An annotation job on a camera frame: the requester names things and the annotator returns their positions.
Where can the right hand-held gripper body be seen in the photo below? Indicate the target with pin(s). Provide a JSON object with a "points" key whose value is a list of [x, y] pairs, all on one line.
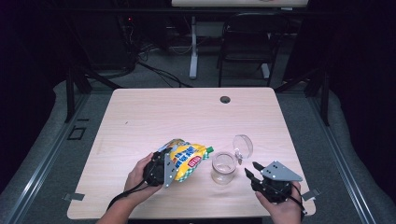
{"points": [[275, 186]]}

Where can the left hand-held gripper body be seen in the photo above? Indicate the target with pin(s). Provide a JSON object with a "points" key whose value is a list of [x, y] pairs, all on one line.
{"points": [[157, 171]]}

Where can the yellow spouted pouch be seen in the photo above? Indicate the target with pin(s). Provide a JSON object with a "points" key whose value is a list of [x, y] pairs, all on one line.
{"points": [[190, 160]]}

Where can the clear glass jar with lid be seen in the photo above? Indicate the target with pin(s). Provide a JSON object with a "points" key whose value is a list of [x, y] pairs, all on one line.
{"points": [[223, 169]]}

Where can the person's left hand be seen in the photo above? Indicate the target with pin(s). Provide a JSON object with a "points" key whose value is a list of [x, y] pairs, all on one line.
{"points": [[137, 180]]}

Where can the person's right hand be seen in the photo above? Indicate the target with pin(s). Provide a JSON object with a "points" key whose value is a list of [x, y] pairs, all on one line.
{"points": [[285, 214]]}

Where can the grey tape strip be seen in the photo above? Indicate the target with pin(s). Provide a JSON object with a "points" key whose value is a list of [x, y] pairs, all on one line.
{"points": [[74, 196], [312, 194]]}

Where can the black metal stand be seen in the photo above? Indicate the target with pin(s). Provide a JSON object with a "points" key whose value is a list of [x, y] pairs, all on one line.
{"points": [[325, 102], [70, 99]]}

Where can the black chair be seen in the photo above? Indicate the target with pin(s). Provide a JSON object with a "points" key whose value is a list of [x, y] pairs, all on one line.
{"points": [[246, 51]]}

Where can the black computer tower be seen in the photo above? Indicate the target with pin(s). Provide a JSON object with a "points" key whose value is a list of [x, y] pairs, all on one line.
{"points": [[106, 46]]}

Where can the white desk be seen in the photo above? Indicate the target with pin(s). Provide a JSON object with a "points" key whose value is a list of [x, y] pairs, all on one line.
{"points": [[236, 3]]}

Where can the aluminium floor rail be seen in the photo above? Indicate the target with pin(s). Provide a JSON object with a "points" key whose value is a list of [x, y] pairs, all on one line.
{"points": [[340, 157], [50, 155]]}

